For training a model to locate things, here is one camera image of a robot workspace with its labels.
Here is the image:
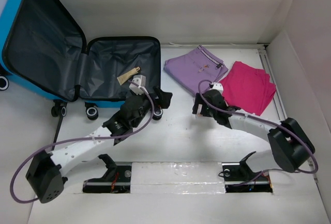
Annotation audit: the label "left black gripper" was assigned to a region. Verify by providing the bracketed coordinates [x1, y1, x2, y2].
[131, 86, 171, 128]

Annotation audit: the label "purple shorts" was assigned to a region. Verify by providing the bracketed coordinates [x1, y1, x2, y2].
[163, 46, 228, 96]

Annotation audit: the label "pink shorts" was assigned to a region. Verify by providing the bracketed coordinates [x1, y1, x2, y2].
[220, 61, 276, 116]

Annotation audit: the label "blue kids suitcase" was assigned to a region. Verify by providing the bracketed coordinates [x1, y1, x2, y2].
[1, 0, 161, 120]

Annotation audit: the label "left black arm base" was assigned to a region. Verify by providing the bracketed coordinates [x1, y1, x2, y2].
[82, 154, 132, 194]

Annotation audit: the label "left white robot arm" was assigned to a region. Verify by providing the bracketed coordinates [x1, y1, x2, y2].
[26, 85, 173, 203]

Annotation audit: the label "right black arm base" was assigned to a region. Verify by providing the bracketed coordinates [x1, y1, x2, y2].
[218, 152, 273, 193]

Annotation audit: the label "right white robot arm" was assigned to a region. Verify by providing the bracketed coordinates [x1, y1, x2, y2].
[192, 89, 315, 173]

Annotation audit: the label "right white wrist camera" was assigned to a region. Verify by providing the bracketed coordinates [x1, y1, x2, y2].
[209, 82, 223, 94]

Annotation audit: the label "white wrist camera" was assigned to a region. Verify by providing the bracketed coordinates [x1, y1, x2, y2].
[129, 74, 146, 95]
[209, 82, 223, 94]

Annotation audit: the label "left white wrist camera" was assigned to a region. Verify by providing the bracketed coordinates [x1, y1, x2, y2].
[129, 74, 146, 95]

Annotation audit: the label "white cable tie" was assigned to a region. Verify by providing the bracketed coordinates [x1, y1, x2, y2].
[169, 42, 186, 47]

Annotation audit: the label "aluminium frame rail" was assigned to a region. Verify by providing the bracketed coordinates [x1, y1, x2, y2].
[258, 43, 319, 183]

